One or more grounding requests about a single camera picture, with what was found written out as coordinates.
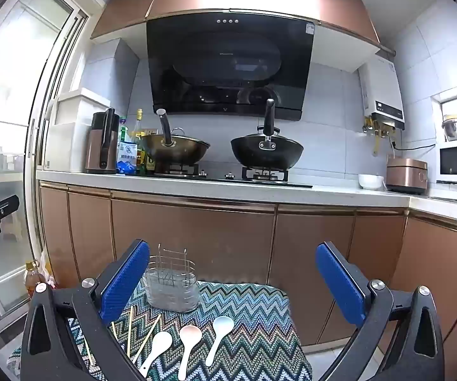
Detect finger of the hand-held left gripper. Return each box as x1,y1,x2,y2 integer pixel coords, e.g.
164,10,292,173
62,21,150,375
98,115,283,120
0,195,20,220

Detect brown lower cabinets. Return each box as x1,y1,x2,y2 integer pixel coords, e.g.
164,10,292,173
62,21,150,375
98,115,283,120
39,180,457,366

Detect zigzag patterned cloth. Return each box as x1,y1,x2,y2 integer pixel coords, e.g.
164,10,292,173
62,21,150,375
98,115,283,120
6,280,312,381

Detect black wok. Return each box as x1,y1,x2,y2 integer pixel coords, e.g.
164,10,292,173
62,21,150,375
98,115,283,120
230,99,304,167

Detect white speckled countertop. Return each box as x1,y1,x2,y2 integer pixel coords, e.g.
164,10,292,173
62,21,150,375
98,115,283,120
36,170,457,223

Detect white water heater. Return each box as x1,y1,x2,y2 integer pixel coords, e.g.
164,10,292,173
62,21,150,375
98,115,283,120
359,56,406,131

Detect brown kettle black handle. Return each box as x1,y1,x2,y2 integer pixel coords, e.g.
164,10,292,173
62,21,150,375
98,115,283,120
86,108,120,174

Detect clear plastic utensil holder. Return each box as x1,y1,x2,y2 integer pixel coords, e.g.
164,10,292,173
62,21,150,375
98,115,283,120
143,245,200,313

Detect amber oil bottle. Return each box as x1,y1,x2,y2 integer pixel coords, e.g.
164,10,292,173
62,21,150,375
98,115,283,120
24,260,41,298

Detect brass wok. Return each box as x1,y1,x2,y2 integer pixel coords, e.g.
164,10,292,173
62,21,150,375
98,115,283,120
139,109,211,165

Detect dark bottle yellow label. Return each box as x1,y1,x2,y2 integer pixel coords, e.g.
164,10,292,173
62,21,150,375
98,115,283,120
137,149,156,175

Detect clear bottle yellow cap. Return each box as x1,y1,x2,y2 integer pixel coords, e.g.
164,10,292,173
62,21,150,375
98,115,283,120
131,109,148,151

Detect black gas stove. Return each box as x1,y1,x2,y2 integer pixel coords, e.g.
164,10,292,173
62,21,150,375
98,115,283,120
149,164,313,188

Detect brass pipe valves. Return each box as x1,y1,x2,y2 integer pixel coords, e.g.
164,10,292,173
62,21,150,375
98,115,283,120
362,117,396,155

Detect sliding glass door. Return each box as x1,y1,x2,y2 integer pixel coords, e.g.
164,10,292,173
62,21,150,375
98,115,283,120
0,0,90,326

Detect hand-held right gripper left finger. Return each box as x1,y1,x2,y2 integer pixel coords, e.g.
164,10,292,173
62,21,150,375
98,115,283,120
21,239,150,381

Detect white plastic spoon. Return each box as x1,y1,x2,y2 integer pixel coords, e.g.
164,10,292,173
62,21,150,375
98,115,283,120
139,331,173,377
179,324,202,379

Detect blue white salt bag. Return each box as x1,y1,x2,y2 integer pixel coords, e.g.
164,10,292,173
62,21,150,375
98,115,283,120
116,142,140,176

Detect white bowl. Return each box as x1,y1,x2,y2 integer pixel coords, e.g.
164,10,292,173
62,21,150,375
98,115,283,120
205,316,235,368
358,174,386,190

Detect black range hood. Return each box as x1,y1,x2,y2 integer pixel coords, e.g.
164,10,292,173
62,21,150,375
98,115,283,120
146,8,315,122

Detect black power cable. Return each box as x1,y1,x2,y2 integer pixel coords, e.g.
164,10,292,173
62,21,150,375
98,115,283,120
389,139,437,156

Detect copper rice cooker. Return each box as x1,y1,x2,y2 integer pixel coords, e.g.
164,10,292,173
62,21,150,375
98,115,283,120
386,157,428,195

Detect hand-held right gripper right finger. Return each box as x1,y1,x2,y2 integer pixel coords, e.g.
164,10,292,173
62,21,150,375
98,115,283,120
316,241,445,381

